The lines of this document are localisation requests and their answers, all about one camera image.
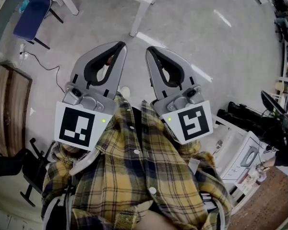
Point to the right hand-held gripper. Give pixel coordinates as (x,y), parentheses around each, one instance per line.
(192,126)

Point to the white desk frame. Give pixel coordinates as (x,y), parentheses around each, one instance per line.
(141,13)
(67,1)

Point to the black undershirt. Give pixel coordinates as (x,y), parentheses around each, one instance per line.
(137,128)

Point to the person's white shoe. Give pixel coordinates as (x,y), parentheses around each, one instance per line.
(124,91)

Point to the person's left forearm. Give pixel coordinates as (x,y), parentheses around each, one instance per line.
(60,169)

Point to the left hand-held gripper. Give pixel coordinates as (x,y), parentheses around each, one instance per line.
(76,128)

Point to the black chair base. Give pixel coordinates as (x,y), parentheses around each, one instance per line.
(33,176)

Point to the brown wooden board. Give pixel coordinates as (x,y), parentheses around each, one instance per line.
(9,109)

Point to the person's right forearm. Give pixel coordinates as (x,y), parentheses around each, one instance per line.
(206,176)

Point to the yellow plaid shirt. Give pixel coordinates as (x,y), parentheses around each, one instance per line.
(134,181)

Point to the blue chair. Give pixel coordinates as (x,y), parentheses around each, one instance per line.
(31,15)

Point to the white power strip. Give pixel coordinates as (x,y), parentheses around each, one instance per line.
(22,54)

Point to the person's leg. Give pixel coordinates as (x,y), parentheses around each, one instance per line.
(158,221)

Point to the black flat panel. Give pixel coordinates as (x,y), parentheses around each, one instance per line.
(270,102)

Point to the white printed carton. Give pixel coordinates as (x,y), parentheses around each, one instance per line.
(237,152)

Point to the pale grey board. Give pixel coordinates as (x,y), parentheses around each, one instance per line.
(4,200)

